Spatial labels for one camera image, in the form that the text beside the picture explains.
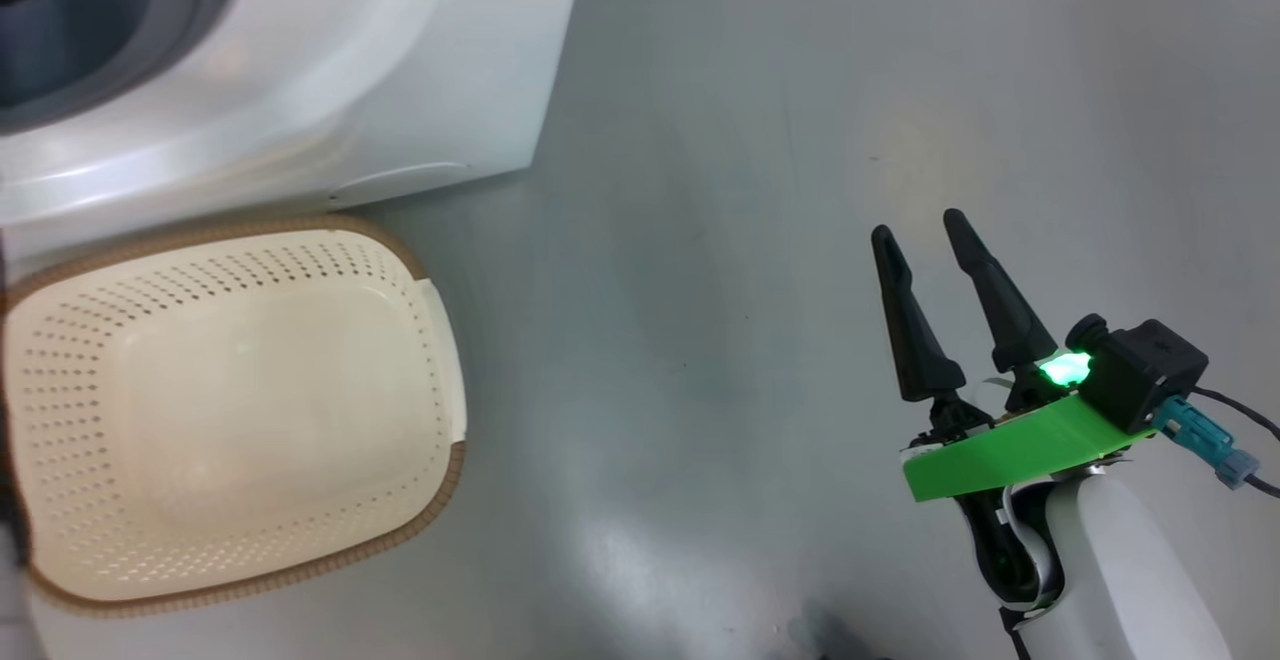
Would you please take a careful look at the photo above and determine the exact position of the round white filter cover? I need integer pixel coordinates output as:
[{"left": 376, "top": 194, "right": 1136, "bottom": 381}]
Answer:
[{"left": 325, "top": 162, "right": 471, "bottom": 211}]

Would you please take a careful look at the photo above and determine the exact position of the grey rubber door gasket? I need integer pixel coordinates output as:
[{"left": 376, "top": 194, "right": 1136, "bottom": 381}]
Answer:
[{"left": 0, "top": 0, "right": 241, "bottom": 136}]

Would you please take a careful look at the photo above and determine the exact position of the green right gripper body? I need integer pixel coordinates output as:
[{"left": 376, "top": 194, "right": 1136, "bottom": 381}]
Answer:
[{"left": 903, "top": 355, "right": 1156, "bottom": 606}]

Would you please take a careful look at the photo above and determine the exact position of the cream perforated laundry basket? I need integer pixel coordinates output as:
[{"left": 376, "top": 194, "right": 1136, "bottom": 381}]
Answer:
[{"left": 0, "top": 215, "right": 468, "bottom": 619}]

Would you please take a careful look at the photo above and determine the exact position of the white front-load washing machine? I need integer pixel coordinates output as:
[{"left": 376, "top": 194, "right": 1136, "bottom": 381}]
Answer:
[{"left": 0, "top": 0, "right": 588, "bottom": 261}]

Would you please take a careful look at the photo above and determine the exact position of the teal cable connector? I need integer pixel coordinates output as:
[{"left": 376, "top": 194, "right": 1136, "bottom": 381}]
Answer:
[{"left": 1150, "top": 395, "right": 1261, "bottom": 489}]

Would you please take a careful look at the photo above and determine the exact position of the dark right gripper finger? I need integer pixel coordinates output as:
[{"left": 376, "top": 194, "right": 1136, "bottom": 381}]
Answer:
[
  {"left": 870, "top": 225, "right": 968, "bottom": 403},
  {"left": 942, "top": 208, "right": 1059, "bottom": 373}
]

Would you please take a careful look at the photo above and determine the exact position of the thin black camera cable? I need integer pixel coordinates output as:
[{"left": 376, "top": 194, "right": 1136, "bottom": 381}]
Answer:
[{"left": 1190, "top": 387, "right": 1280, "bottom": 499}]

